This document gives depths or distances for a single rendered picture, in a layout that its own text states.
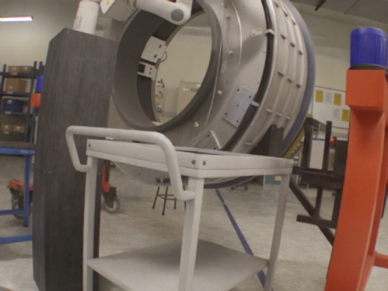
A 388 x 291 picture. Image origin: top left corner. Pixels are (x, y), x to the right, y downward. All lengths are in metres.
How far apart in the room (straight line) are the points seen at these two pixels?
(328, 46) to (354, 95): 7.08
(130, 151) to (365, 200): 0.70
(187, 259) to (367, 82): 0.67
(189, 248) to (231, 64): 0.96
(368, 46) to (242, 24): 0.71
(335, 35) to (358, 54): 7.23
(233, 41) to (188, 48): 5.72
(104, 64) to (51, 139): 0.36
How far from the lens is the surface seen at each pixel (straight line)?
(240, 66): 1.41
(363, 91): 0.91
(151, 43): 2.21
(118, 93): 1.97
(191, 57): 7.10
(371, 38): 0.97
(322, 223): 1.08
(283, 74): 1.42
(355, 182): 0.98
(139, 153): 0.78
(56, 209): 1.23
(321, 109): 7.52
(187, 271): 0.71
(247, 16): 1.49
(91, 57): 1.25
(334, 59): 7.95
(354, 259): 1.02
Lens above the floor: 0.71
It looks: 2 degrees down
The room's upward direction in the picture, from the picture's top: 6 degrees clockwise
